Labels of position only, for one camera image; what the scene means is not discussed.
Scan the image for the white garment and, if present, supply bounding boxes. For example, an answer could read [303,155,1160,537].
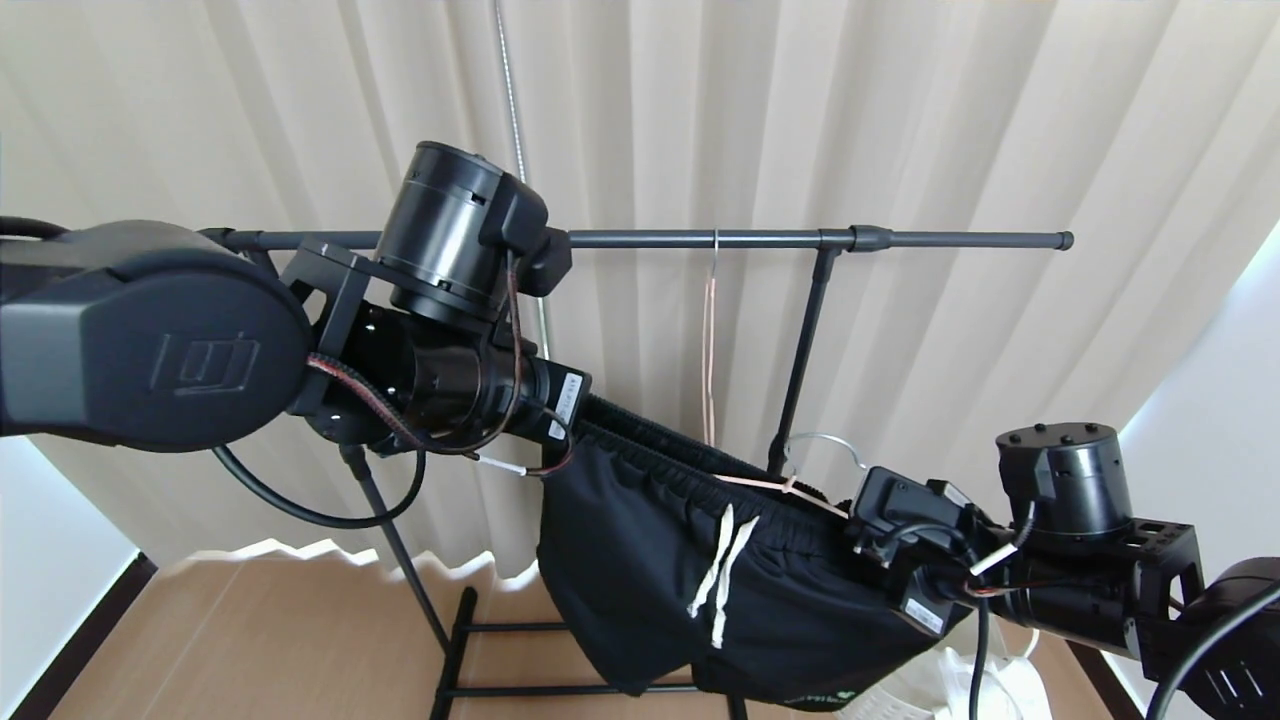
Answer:
[940,648,1053,720]

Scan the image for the beige curtain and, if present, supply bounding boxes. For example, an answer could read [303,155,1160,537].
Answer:
[0,0,1280,581]

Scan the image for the black shorts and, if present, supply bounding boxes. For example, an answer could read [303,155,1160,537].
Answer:
[535,392,978,714]

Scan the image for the pink clothes hanger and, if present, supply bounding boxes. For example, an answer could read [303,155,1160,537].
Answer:
[712,431,870,522]
[699,228,722,449]

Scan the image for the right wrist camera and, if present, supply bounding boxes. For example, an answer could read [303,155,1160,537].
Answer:
[846,465,988,571]

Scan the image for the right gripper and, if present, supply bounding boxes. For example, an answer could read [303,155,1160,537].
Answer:
[885,553,1013,639]

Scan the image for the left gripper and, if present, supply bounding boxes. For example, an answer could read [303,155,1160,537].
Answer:
[518,356,594,445]

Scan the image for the white laundry basket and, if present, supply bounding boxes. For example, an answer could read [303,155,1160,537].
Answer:
[838,628,1043,720]

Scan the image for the black clothes rack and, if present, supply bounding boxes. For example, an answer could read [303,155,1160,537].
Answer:
[200,225,1076,720]

